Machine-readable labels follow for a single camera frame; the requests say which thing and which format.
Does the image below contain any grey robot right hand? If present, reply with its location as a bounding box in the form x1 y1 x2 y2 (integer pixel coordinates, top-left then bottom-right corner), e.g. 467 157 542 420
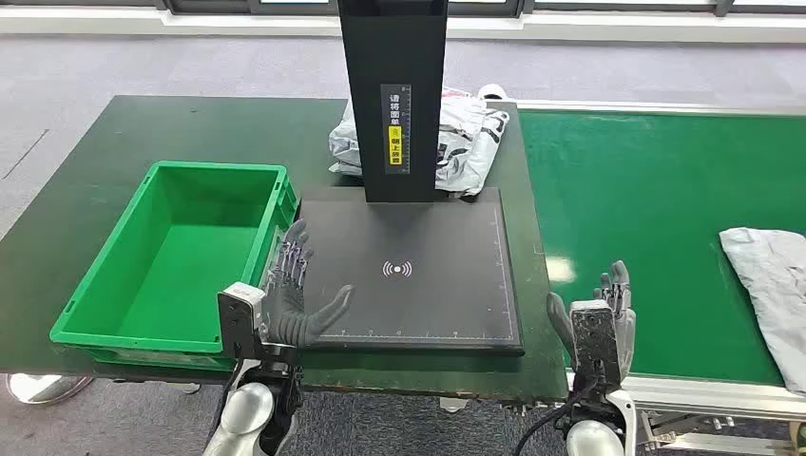
546 259 638 385

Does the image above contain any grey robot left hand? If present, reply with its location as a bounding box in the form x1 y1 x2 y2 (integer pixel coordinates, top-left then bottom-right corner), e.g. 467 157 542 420
260 218 356 350

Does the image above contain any grey mailer parcel red mark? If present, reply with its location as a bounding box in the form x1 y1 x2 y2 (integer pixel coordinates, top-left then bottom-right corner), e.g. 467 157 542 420
720 227 806 396

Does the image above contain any black inbound scanner machine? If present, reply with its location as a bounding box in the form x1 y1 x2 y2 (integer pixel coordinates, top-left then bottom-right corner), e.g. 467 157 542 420
294 0 527 357

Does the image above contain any green conveyor belt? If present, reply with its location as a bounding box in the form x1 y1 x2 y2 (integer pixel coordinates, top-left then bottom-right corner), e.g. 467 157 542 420
517 109 806 387

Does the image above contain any crumpled grey-white mailer parcel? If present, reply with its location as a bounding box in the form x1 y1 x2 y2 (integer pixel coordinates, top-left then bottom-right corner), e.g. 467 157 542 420
328 100 367 178

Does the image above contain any white mailer parcel black print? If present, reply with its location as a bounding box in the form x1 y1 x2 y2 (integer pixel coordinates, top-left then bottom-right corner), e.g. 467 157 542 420
434 86 511 198

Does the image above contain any green plastic crate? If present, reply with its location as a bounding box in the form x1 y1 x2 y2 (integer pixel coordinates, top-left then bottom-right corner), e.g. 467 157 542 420
49 161 299 372

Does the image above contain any black yellow ruler label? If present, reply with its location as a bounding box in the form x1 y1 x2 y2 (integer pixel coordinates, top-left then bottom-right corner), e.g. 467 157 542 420
380 84 413 176

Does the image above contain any dark green table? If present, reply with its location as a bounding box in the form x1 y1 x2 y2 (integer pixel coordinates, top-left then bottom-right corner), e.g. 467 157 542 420
0 95 571 404

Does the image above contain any chrome round table base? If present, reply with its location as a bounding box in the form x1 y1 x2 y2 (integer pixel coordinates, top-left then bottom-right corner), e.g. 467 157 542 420
6 372 96 406

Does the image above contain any white window sill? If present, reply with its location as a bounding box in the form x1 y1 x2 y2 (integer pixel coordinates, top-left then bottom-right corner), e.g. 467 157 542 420
0 6 806 46

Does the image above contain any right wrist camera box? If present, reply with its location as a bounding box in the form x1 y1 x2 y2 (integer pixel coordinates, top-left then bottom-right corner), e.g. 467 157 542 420
569 299 623 389

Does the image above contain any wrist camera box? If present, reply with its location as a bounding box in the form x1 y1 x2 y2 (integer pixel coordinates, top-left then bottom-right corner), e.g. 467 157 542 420
218 282 267 365
569 299 623 389

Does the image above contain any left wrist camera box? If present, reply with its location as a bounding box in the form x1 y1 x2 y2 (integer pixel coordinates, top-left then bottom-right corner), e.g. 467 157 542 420
218 282 267 365

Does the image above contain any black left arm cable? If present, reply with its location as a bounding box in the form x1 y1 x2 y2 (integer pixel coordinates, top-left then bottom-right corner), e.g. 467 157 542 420
207 359 245 442

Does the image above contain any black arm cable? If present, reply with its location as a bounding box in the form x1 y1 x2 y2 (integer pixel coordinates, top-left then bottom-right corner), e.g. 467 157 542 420
207 359 245 442
512 377 600 456

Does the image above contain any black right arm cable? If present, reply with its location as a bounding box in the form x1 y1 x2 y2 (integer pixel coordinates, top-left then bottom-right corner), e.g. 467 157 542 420
512 377 600 456

